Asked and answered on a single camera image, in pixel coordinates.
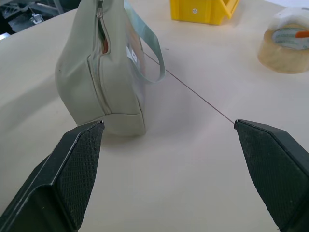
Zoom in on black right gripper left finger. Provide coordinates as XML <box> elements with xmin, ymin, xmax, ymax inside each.
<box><xmin>0</xmin><ymin>120</ymin><xmax>105</xmax><ymax>232</ymax></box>

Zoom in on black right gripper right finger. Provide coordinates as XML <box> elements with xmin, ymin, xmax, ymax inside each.
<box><xmin>234</xmin><ymin>119</ymin><xmax>309</xmax><ymax>232</ymax></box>

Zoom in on pale green zipper pouch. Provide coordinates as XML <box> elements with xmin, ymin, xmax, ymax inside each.
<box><xmin>54</xmin><ymin>0</ymin><xmax>166</xmax><ymax>136</ymax></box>

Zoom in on clear packing tape roll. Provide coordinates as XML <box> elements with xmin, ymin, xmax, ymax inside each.
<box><xmin>257</xmin><ymin>7</ymin><xmax>309</xmax><ymax>74</ymax></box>

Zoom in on yellow plastic bin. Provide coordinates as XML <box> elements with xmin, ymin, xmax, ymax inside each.
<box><xmin>169</xmin><ymin>0</ymin><xmax>241</xmax><ymax>26</ymax></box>

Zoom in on grey metal frame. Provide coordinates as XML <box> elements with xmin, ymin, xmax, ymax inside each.
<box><xmin>0</xmin><ymin>0</ymin><xmax>82</xmax><ymax>39</ymax></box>

